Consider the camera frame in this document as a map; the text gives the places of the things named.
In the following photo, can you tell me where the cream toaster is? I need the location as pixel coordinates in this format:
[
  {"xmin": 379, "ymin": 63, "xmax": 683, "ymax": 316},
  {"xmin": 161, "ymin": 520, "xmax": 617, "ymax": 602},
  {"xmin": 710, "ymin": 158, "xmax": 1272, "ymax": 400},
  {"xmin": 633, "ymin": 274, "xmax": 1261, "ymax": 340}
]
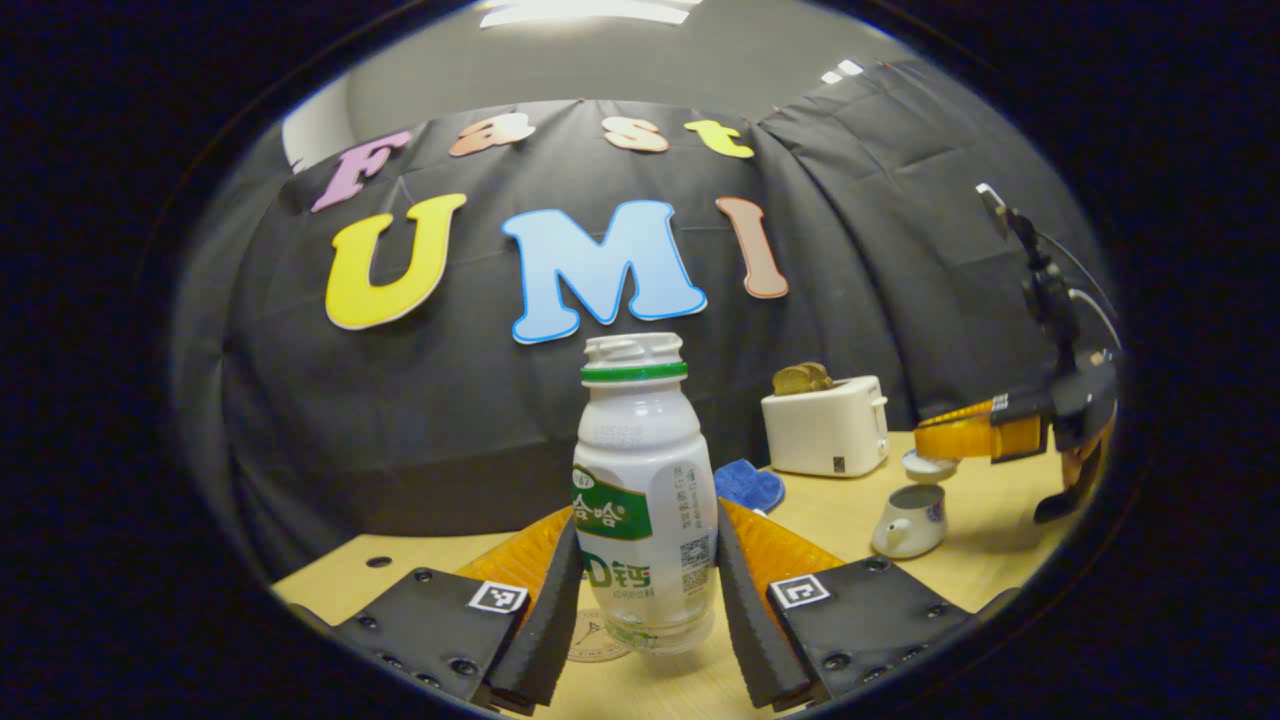
[{"xmin": 761, "ymin": 375, "xmax": 890, "ymax": 478}]

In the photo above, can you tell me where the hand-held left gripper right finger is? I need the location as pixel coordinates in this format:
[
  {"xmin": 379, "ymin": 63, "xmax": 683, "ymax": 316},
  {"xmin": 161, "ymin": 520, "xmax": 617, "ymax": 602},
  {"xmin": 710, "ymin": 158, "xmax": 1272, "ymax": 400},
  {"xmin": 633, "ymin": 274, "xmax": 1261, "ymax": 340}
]
[{"xmin": 715, "ymin": 500, "xmax": 1001, "ymax": 713}]

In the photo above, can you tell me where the round cork coaster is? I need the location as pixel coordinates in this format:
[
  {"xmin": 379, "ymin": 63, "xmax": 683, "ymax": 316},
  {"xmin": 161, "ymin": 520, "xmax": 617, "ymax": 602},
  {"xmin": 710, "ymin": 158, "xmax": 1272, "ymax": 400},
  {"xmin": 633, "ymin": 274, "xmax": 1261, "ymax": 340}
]
[{"xmin": 567, "ymin": 608, "xmax": 633, "ymax": 663}]

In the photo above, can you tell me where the white blue-patterned teacup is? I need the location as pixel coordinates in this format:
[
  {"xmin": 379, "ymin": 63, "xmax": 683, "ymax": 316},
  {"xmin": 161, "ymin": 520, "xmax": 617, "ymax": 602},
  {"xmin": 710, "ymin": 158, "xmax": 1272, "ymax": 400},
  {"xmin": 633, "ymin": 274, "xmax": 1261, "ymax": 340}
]
[{"xmin": 872, "ymin": 484, "xmax": 948, "ymax": 559}]

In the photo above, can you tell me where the ceiling light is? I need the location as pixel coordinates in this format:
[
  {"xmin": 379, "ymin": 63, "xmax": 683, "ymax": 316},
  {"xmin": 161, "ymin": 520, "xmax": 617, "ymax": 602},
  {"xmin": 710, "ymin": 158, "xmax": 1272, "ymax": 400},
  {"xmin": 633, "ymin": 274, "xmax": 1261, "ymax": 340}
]
[{"xmin": 480, "ymin": 0, "xmax": 701, "ymax": 28}]

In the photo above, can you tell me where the thin grey cable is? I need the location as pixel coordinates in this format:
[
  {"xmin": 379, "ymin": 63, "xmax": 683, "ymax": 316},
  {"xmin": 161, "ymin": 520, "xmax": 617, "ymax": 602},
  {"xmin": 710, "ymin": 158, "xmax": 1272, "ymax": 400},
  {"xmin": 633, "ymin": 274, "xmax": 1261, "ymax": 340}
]
[{"xmin": 1035, "ymin": 232, "xmax": 1123, "ymax": 351}]

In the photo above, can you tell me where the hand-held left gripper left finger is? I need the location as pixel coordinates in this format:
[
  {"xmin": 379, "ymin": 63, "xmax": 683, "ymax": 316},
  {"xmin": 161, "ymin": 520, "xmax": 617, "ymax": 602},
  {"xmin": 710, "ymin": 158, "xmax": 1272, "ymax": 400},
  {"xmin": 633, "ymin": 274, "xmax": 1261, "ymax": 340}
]
[{"xmin": 290, "ymin": 505, "xmax": 584, "ymax": 713}]

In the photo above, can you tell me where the white green-label water bottle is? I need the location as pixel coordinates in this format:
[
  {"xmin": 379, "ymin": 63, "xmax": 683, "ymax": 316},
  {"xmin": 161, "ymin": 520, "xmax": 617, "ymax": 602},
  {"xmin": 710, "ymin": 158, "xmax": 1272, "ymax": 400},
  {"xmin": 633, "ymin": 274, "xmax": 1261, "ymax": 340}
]
[{"xmin": 572, "ymin": 333, "xmax": 719, "ymax": 656}]

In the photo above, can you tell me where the blue towel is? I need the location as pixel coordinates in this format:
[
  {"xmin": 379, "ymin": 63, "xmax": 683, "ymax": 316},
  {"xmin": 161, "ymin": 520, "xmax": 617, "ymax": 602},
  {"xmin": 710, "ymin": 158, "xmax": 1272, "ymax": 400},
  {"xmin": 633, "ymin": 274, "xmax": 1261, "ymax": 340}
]
[{"xmin": 713, "ymin": 458, "xmax": 787, "ymax": 514}]

